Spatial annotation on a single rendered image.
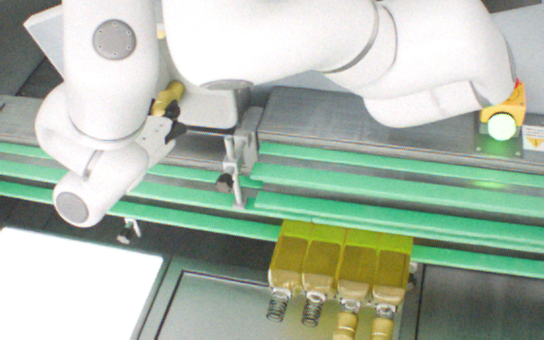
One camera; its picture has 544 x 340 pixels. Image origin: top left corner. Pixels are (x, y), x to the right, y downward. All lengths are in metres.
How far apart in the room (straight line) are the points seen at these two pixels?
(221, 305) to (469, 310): 0.48
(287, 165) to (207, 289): 0.32
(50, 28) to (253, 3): 0.87
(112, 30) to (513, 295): 0.95
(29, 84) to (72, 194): 1.10
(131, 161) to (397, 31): 0.36
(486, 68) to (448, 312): 0.70
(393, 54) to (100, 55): 0.26
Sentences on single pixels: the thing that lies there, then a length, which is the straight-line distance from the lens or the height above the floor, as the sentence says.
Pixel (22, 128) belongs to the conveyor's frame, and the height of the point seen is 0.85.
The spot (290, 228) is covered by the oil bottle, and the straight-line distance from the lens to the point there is 1.06.
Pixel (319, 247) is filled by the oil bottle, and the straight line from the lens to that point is 1.03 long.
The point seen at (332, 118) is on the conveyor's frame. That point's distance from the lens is 1.06.
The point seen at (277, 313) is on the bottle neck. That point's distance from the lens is 0.99.
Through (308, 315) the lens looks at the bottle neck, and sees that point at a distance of 0.98.
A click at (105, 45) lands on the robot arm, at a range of 0.51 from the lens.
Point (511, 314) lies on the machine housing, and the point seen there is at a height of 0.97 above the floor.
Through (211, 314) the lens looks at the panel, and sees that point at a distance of 1.16.
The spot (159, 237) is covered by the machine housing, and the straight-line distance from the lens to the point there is 1.33.
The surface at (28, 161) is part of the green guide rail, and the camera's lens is 1.31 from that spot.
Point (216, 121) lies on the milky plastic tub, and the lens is 1.12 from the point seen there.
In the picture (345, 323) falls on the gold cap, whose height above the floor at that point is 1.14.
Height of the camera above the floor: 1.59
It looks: 42 degrees down
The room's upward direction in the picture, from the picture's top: 161 degrees counter-clockwise
